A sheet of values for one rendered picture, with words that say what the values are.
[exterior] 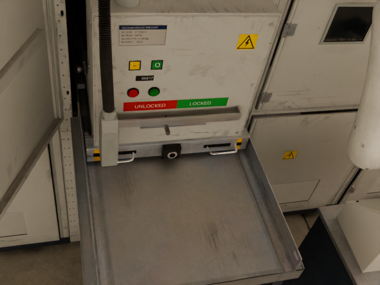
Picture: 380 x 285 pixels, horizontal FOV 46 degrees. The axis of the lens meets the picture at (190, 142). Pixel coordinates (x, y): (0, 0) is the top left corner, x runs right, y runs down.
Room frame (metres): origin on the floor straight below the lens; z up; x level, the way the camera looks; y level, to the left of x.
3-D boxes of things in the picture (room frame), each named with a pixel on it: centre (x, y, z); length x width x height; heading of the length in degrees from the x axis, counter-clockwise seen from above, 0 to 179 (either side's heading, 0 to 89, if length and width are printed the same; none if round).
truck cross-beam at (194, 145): (1.02, 0.07, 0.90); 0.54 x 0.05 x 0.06; 112
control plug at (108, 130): (0.86, 0.23, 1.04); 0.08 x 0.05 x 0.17; 22
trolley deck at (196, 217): (0.89, 0.01, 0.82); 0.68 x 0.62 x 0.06; 22
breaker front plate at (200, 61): (1.00, 0.06, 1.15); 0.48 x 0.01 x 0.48; 112
